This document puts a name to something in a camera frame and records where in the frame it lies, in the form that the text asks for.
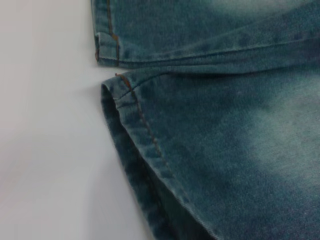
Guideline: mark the blue denim shorts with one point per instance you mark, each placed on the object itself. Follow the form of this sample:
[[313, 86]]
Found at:
[[225, 140]]

